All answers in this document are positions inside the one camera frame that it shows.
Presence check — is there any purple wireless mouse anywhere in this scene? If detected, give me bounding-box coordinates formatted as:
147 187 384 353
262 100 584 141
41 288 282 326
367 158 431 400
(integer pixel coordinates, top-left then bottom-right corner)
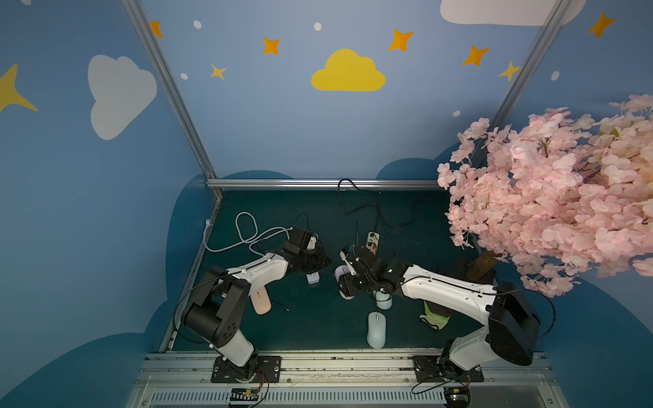
333 264 354 301

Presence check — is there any light green wireless mouse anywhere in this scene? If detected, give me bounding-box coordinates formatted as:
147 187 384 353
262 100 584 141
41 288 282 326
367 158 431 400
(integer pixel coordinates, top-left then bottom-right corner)
367 312 387 349

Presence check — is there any white power strip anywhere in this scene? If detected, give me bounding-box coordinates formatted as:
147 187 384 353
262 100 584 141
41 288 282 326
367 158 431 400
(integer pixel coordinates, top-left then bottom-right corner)
306 272 321 285

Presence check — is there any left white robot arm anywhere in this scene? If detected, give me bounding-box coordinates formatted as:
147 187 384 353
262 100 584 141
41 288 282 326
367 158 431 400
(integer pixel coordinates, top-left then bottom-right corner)
180 228 330 377

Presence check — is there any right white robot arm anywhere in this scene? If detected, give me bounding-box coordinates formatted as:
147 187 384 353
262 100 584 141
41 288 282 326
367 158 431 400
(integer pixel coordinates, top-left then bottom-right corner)
338 246 541 377

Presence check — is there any cream red power strip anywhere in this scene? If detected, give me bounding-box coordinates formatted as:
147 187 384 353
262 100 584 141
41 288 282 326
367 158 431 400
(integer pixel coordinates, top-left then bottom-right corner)
366 231 380 254

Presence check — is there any black green work glove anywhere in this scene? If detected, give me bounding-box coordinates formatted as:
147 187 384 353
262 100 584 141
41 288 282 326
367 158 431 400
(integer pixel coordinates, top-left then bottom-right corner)
419 300 452 331

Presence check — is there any pink cherry blossom tree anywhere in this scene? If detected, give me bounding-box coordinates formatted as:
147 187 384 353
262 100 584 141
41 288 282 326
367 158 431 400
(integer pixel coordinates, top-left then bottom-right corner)
437 95 652 298

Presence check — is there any beige pink wireless mouse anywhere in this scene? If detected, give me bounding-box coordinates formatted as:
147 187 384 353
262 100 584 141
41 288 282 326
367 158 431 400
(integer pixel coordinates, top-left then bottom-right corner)
250 287 271 316

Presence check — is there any black power strip cable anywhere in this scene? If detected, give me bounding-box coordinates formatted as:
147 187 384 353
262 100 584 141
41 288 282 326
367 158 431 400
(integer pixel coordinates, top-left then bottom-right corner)
337 177 445 233

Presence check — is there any aluminium frame rail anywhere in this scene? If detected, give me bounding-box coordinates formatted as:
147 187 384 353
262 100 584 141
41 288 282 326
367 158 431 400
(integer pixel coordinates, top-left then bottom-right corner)
206 178 440 190

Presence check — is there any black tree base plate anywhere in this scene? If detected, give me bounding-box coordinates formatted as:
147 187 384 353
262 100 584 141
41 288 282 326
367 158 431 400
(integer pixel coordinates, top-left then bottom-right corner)
451 253 498 285

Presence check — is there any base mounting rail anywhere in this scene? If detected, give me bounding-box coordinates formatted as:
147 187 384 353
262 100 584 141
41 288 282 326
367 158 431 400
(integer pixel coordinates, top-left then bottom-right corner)
127 348 568 407

